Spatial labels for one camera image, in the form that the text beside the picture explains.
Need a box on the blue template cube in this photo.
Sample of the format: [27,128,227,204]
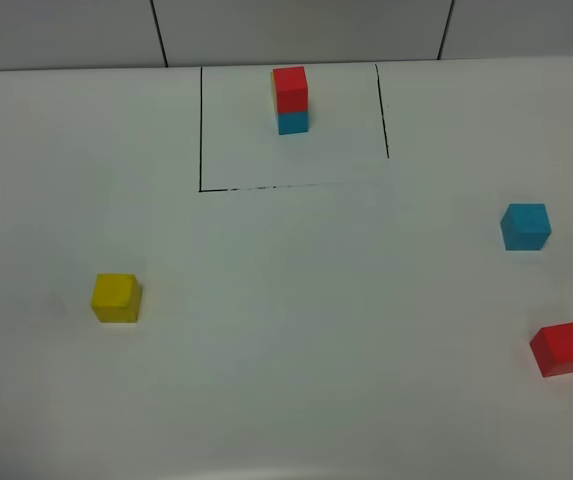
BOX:
[277,111,309,135]

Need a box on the red template cube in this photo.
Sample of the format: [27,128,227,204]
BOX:
[272,66,309,114]

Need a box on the yellow template cube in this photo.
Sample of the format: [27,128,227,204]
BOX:
[270,70,278,116]

